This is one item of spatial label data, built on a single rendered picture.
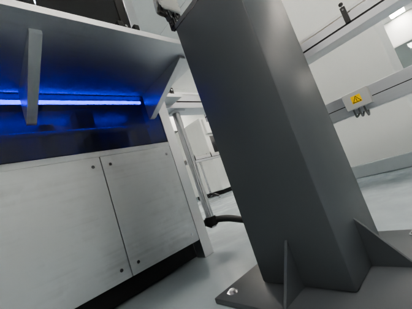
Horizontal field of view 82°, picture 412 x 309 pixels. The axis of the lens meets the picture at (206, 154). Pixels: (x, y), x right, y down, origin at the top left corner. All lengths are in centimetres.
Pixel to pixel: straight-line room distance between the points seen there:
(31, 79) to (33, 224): 46
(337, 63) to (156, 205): 173
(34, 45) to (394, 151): 208
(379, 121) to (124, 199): 179
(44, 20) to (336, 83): 191
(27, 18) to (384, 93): 147
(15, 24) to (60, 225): 61
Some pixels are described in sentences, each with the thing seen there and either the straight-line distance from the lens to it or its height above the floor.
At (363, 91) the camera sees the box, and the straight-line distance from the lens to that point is 148.
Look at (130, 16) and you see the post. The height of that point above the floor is 135.
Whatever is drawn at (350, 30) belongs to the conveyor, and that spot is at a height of 85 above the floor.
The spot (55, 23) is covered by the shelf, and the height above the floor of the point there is 86.
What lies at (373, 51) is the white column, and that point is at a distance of 216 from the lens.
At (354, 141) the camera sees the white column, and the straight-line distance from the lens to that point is 216.
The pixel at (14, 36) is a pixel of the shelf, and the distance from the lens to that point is 86.
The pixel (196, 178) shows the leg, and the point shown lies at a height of 39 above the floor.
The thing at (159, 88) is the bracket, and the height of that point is 81.
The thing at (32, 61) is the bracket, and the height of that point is 82.
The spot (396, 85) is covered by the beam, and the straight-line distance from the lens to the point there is 151.
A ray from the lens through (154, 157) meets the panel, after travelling 116.
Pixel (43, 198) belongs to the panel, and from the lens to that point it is 99.
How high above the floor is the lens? 33
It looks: 7 degrees up
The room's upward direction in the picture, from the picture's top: 19 degrees counter-clockwise
